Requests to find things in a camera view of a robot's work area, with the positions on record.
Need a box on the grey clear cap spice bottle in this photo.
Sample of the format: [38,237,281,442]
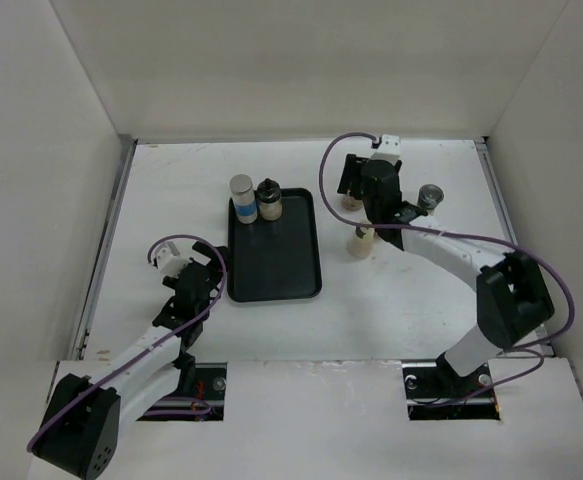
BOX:
[417,184,445,215]

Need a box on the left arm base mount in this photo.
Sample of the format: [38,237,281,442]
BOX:
[139,353,228,422]

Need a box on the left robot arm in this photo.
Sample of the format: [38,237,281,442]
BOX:
[26,236,229,479]

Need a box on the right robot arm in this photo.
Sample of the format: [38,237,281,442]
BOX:
[338,154,555,396]

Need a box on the black cap spice bottle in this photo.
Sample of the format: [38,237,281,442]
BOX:
[256,178,282,221]
[341,194,364,211]

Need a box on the purple cable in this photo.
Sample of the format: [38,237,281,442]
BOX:
[318,131,576,406]
[25,234,228,451]

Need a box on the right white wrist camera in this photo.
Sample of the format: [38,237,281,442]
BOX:
[370,134,402,164]

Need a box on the black plastic tray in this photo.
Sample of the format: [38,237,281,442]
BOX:
[227,188,322,303]

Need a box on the silver cap blue label bottle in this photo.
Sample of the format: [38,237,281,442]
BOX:
[229,174,257,224]

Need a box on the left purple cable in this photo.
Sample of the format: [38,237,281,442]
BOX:
[25,234,228,451]

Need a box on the yellow cap spice bottle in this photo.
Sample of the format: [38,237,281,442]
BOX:
[347,221,375,259]

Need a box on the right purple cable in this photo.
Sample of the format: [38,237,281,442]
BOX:
[318,131,576,406]

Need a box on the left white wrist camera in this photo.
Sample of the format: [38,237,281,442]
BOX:
[150,241,189,278]

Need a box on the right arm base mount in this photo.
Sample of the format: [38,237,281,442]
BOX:
[401,359,500,421]

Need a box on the black cap spice bottle front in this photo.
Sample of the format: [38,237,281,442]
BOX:
[256,178,282,221]

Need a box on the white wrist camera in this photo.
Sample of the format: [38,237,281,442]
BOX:
[370,134,402,164]
[150,241,189,278]

